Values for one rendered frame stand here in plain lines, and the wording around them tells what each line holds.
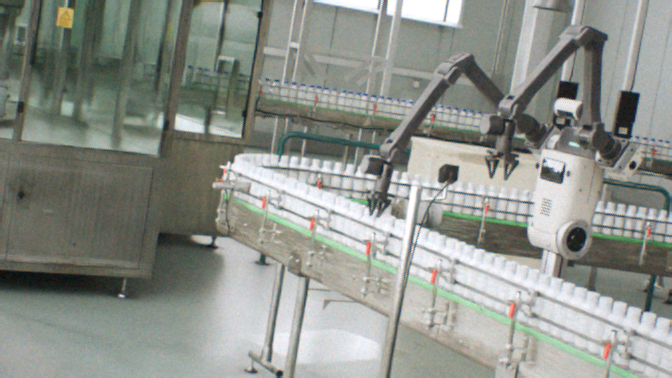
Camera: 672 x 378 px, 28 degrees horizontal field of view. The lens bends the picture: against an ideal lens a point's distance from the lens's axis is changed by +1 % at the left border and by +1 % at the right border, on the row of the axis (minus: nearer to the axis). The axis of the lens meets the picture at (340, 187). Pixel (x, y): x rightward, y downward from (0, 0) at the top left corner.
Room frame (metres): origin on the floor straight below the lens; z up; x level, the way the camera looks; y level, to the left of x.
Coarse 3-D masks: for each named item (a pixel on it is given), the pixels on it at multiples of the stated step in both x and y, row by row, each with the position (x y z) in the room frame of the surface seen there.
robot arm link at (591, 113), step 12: (600, 36) 4.83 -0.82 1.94; (588, 48) 4.85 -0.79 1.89; (600, 48) 4.85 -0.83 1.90; (588, 60) 4.85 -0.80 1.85; (600, 60) 4.86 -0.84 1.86; (588, 72) 4.86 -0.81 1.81; (600, 72) 4.87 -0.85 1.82; (588, 84) 4.86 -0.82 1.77; (600, 84) 4.87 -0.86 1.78; (588, 96) 4.86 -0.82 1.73; (600, 96) 4.87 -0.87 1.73; (588, 108) 4.86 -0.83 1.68; (600, 108) 4.88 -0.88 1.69; (588, 120) 4.86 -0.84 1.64; (600, 120) 4.87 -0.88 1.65; (576, 132) 4.91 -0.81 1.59; (600, 132) 4.85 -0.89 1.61; (600, 144) 4.86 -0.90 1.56
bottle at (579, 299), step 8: (576, 288) 4.01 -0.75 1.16; (584, 288) 4.02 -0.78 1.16; (576, 296) 4.00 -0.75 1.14; (584, 296) 4.00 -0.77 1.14; (576, 304) 3.98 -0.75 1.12; (568, 312) 4.00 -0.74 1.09; (576, 312) 3.98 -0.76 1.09; (568, 320) 4.00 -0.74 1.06; (576, 320) 3.98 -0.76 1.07; (568, 336) 3.99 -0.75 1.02
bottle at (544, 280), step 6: (540, 276) 4.16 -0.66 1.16; (546, 276) 4.15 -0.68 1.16; (540, 282) 4.16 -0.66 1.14; (546, 282) 4.15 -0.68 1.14; (534, 288) 4.16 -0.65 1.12; (540, 288) 4.15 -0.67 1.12; (546, 288) 4.15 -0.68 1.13; (534, 300) 4.15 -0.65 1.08; (540, 300) 4.14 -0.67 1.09; (534, 306) 4.15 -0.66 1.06; (540, 306) 4.14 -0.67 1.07; (540, 312) 4.14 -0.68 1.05; (534, 324) 4.14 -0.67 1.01
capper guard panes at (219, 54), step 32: (224, 0) 10.41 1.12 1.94; (256, 0) 10.54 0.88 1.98; (192, 32) 10.30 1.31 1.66; (224, 32) 10.43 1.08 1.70; (256, 32) 10.56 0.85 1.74; (192, 64) 10.32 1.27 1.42; (224, 64) 10.45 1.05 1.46; (192, 96) 10.34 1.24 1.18; (224, 96) 10.47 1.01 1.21; (192, 128) 10.36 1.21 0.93; (224, 128) 10.49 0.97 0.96
